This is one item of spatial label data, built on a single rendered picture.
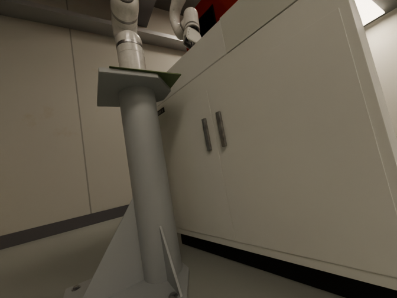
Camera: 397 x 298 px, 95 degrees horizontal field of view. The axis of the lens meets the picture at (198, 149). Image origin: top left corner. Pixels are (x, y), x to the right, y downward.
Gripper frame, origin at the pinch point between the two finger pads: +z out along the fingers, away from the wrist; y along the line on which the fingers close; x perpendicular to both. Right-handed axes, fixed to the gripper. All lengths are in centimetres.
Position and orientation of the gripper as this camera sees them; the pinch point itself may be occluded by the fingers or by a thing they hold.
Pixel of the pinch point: (194, 52)
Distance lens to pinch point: 103.0
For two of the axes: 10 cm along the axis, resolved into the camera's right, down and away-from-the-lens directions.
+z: 0.8, 9.1, -4.0
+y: -8.2, -1.7, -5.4
